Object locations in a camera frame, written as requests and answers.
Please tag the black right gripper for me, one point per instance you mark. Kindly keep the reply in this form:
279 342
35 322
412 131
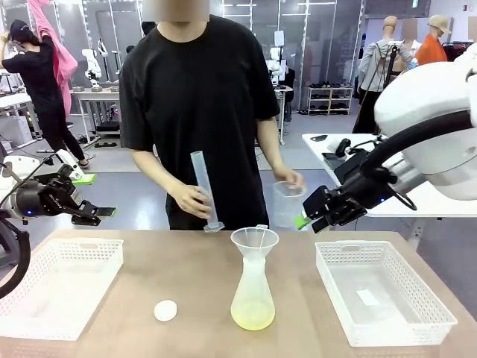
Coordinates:
365 194

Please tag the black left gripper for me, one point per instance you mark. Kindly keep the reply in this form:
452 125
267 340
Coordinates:
41 199

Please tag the clear plastic beaker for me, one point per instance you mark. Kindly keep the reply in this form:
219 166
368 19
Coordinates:
288 209

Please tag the translucent plastic funnel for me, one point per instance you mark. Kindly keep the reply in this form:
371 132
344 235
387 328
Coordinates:
253 242

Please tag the translucent plastic Erlenmeyer flask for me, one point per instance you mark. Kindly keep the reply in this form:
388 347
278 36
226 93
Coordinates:
253 298

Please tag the translucent graduated cylinder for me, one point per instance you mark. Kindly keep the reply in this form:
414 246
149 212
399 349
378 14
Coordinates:
201 171

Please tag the white round flask cap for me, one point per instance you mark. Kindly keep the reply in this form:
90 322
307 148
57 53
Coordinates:
165 310

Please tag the white perforated plastic basket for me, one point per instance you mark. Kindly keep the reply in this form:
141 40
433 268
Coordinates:
56 291
410 328

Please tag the person's right forearm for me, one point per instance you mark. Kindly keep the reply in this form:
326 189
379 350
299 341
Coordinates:
153 168

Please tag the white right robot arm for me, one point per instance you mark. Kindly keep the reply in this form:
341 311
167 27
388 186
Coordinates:
421 97

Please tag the person's left forearm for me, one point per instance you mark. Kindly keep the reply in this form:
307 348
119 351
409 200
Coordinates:
272 149

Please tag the person's left hand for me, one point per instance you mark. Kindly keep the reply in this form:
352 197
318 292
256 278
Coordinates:
290 177

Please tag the person's right hand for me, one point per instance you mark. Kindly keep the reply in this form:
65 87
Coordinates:
192 199

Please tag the black tray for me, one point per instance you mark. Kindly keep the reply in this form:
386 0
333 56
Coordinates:
329 160

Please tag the black handheld device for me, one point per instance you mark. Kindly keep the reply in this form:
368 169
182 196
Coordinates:
343 147

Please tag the flat black device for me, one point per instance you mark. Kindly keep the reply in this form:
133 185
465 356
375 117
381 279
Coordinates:
319 138

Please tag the grey robot workbench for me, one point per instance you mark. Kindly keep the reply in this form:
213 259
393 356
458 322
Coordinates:
97 93

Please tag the white shoe rack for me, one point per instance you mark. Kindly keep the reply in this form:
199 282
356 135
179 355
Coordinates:
329 100

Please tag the background person black pants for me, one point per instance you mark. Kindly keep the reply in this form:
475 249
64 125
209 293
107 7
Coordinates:
41 74

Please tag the pink hoodie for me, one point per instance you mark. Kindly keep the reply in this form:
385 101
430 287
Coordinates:
61 67

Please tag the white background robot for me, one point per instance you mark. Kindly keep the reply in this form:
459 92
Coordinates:
92 61
275 56

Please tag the person in black shirt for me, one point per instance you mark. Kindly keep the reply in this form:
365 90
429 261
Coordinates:
197 93

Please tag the mannequin in grey shirt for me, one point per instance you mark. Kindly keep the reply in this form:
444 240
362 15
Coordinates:
372 63

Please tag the mannequin in orange cloth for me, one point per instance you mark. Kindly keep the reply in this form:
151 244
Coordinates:
430 52

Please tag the figure in blue floral dress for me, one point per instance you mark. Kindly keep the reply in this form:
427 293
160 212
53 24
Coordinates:
410 28

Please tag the tan baseball cap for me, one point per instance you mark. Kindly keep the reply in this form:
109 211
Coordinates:
439 23

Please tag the silver frame workbench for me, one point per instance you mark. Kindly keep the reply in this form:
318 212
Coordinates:
283 89

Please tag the black camera tripod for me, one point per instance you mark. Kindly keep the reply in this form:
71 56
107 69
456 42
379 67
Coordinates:
387 71

